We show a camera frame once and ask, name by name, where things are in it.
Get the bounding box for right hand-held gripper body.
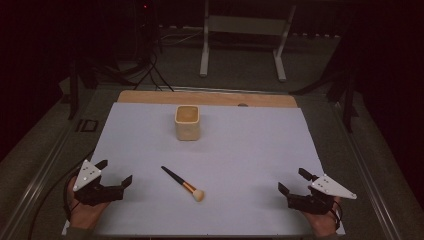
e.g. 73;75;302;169
286;173;358;216

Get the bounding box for white paper sheet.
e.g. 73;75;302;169
61;102;346;237

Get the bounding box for white metal stand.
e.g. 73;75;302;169
199;0;298;83

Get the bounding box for bundle of black cables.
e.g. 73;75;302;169
109;0;175;92

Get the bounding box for person's left hand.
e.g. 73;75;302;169
66;176;112;231

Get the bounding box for black-handled makeup brush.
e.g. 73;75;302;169
160;165;206;203

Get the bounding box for black tripod stand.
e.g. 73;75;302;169
64;58;103;122
289;31;363;134

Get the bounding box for person's right hand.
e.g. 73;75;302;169
301;195;343;238

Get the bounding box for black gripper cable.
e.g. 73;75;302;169
329;199;344;232
27;149;96;240

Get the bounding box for white floor cable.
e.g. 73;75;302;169
159;29;205;47

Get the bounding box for beige square cup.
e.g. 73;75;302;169
174;105;202;142

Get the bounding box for black rectangular floor frame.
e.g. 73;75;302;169
75;118;100;133

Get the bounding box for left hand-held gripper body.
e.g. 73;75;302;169
72;159;125;207

